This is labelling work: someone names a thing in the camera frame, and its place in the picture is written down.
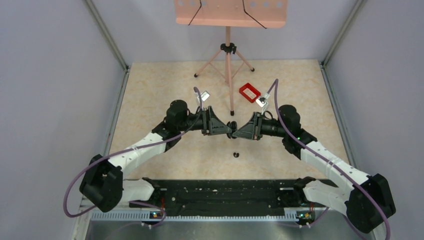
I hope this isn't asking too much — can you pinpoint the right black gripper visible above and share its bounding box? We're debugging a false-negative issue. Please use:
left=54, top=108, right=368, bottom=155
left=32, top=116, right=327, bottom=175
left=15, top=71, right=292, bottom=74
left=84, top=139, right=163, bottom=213
left=234, top=111, right=288, bottom=140

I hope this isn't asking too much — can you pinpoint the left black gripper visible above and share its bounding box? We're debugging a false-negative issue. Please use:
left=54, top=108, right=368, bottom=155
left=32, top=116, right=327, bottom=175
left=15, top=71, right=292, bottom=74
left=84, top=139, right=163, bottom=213
left=178, top=105, right=232, bottom=136

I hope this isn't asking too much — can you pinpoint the black oval case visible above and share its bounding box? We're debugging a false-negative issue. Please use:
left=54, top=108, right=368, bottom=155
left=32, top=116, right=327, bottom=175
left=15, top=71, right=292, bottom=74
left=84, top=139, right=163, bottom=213
left=226, top=121, right=238, bottom=139

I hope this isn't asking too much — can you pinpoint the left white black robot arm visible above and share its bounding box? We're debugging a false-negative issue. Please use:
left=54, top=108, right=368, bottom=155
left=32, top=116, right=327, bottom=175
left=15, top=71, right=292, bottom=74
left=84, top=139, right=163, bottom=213
left=79, top=100, right=232, bottom=213

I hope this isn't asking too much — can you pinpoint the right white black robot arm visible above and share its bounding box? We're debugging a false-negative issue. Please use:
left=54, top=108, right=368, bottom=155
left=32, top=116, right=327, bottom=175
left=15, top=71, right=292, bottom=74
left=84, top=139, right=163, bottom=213
left=231, top=104, right=396, bottom=234

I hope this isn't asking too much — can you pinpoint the red plastic tray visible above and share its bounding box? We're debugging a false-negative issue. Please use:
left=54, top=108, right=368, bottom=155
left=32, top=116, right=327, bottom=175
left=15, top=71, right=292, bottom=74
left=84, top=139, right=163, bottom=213
left=238, top=83, right=261, bottom=103

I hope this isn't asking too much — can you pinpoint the pink music stand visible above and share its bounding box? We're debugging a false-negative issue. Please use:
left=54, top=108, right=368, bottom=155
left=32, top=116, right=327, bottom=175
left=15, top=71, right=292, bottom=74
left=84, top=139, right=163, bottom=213
left=173, top=0, right=289, bottom=116

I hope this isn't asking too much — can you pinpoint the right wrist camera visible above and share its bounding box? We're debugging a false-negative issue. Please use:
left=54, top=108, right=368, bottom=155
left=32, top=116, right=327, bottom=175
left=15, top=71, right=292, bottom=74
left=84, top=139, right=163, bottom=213
left=255, top=95, right=269, bottom=108

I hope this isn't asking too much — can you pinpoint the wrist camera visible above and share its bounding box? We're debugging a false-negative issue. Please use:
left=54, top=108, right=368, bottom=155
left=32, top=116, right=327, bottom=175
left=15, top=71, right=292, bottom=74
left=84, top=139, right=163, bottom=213
left=255, top=95, right=269, bottom=108
left=200, top=90, right=211, bottom=102

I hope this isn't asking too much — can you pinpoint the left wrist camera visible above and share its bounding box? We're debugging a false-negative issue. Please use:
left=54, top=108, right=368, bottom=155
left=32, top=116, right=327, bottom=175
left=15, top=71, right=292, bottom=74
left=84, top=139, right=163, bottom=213
left=200, top=90, right=211, bottom=102

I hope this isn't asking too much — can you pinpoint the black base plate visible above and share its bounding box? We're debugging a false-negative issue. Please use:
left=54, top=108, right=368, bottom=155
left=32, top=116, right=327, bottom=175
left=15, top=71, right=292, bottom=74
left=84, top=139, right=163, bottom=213
left=128, top=178, right=327, bottom=219

